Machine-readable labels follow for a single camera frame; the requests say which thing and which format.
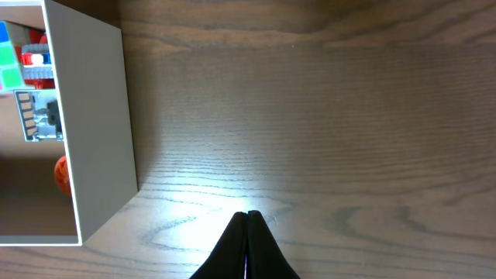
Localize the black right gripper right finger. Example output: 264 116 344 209
246 210 300 279

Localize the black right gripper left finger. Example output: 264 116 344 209
191 212 247 279

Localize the orange round cap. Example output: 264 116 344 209
54 156 71 196

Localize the red toy car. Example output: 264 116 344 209
14 34 64 142

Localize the white cardboard box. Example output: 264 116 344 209
1 1 138 246

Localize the colourful puzzle cube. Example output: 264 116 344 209
1 21 29 95

